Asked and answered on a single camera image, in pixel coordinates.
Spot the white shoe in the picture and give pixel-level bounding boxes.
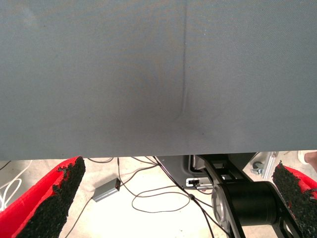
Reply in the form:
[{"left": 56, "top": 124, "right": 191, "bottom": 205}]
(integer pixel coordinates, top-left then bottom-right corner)
[{"left": 297, "top": 150, "right": 309, "bottom": 164}]

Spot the dark grey table cloth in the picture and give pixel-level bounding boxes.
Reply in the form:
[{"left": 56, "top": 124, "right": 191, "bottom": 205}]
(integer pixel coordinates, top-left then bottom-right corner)
[{"left": 0, "top": 0, "right": 317, "bottom": 161}]

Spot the black base frame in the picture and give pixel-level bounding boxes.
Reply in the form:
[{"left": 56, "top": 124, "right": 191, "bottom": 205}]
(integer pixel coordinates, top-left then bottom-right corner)
[{"left": 155, "top": 152, "right": 307, "bottom": 238}]

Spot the aluminium profile bar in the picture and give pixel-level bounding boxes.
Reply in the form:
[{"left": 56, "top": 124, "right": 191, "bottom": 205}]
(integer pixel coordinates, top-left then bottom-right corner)
[{"left": 261, "top": 151, "right": 278, "bottom": 180}]

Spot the black cylinder with silver ring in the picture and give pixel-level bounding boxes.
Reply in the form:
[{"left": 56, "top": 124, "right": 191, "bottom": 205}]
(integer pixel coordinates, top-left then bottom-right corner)
[{"left": 211, "top": 181, "right": 282, "bottom": 228}]

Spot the grey caster wheel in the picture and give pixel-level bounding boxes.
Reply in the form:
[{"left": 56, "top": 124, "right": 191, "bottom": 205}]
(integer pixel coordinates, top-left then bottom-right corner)
[{"left": 251, "top": 161, "right": 264, "bottom": 174}]

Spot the thin dark looped cable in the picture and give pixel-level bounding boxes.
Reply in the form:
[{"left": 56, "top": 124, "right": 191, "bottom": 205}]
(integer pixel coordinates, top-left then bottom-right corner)
[{"left": 116, "top": 156, "right": 192, "bottom": 214}]

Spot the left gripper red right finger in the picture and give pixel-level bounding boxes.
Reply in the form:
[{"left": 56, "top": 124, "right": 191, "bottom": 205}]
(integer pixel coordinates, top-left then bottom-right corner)
[{"left": 271, "top": 160, "right": 317, "bottom": 238}]

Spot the small grey adapter box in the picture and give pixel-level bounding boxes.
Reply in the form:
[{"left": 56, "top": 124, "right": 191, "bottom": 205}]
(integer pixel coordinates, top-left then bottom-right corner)
[{"left": 92, "top": 178, "right": 122, "bottom": 203}]

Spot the thin dark floor cable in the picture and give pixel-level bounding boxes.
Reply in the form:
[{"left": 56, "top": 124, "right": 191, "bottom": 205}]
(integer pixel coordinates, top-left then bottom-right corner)
[
  {"left": 85, "top": 157, "right": 118, "bottom": 164},
  {"left": 65, "top": 195, "right": 96, "bottom": 236}
]

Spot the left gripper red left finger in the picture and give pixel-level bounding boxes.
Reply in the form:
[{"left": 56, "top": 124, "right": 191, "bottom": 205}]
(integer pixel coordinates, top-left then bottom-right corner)
[{"left": 0, "top": 155, "right": 86, "bottom": 238}]

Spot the thick black floor cable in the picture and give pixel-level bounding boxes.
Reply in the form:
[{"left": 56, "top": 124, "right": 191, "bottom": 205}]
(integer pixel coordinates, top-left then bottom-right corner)
[{"left": 153, "top": 156, "right": 232, "bottom": 238}]

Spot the white floor cable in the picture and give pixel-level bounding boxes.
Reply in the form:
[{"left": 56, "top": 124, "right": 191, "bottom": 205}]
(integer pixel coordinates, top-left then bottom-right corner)
[{"left": 0, "top": 160, "right": 33, "bottom": 211}]

